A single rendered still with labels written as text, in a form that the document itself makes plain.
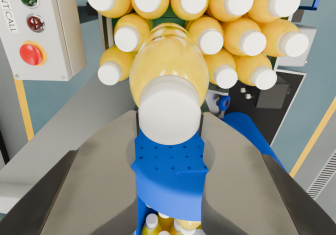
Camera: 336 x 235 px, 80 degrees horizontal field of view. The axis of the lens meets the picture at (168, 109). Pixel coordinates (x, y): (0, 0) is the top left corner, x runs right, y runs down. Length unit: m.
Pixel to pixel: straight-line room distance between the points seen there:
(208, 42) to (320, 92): 1.68
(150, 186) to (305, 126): 1.84
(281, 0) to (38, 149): 0.70
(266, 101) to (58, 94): 1.56
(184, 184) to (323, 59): 1.63
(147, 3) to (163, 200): 0.32
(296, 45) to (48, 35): 0.42
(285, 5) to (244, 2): 0.06
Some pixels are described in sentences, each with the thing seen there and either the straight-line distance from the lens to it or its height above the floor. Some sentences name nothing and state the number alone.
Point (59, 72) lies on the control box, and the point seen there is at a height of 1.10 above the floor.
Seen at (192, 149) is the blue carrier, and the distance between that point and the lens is 0.44.
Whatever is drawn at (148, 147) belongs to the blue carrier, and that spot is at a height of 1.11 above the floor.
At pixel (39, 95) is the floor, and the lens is 1.90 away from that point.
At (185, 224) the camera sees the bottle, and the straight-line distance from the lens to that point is 0.51.
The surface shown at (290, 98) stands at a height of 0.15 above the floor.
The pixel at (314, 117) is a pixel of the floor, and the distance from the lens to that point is 2.09.
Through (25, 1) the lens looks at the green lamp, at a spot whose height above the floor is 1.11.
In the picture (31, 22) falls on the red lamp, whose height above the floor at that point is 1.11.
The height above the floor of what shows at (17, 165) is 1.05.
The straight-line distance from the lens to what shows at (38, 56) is 0.42.
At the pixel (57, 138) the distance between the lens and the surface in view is 0.77.
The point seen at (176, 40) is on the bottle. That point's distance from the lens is 0.17.
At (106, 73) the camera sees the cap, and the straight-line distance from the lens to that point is 0.39.
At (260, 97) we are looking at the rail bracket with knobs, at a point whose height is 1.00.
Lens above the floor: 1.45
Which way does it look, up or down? 61 degrees down
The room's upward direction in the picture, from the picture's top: 180 degrees counter-clockwise
